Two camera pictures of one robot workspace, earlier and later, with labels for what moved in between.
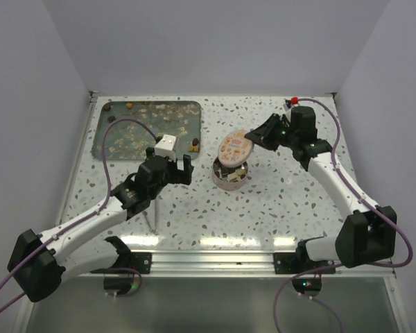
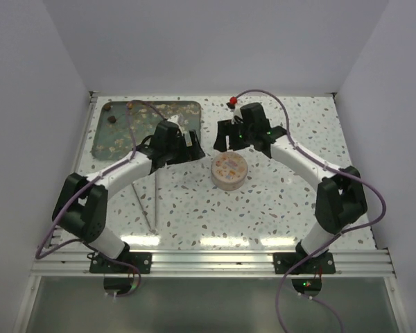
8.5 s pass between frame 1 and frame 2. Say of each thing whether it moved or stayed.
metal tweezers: stayed
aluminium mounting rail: stayed
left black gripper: moved
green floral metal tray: stayed
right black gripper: moved
